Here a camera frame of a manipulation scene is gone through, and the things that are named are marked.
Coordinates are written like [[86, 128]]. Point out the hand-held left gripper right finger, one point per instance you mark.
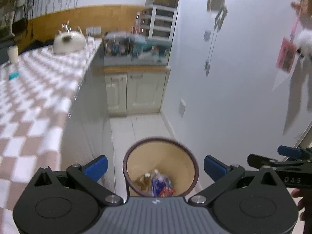
[[214, 167]]

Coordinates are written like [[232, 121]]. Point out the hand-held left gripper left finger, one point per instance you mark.
[[96, 167]]

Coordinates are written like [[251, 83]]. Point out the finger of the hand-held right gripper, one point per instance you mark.
[[260, 160], [290, 151]]

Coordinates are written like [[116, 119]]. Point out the dark blue plastic wrapper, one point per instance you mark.
[[159, 182]]

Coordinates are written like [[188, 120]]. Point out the beige trash bin brown rim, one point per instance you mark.
[[156, 156]]

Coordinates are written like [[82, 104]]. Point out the person's right hand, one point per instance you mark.
[[298, 199]]

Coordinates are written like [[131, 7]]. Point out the brown white checkered tablecloth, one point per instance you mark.
[[36, 117]]

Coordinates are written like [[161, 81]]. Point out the cream cabinet wooden top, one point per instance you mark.
[[136, 90]]

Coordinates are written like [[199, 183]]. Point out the white fluffy pompom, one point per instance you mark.
[[304, 41]]

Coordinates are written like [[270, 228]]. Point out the grey mat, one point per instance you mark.
[[134, 60]]

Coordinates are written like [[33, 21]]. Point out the small teal container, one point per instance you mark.
[[14, 75]]

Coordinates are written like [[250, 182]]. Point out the clear lidded storage box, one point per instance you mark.
[[117, 43]]

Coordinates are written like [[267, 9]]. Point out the white cat-shaped ceramic dome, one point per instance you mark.
[[69, 42]]

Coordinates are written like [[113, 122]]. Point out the black cloth bundle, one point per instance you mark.
[[36, 46]]

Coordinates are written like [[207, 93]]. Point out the white cup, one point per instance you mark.
[[13, 54]]

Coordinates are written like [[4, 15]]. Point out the small metal ornament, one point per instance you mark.
[[65, 26]]

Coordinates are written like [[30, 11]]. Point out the plastic bottle red label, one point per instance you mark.
[[138, 24]]

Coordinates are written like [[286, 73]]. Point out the white drawer unit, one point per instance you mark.
[[153, 22]]

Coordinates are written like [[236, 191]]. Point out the beige wall switch plate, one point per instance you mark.
[[182, 107]]

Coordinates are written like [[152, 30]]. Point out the white wall socket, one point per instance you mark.
[[93, 31]]

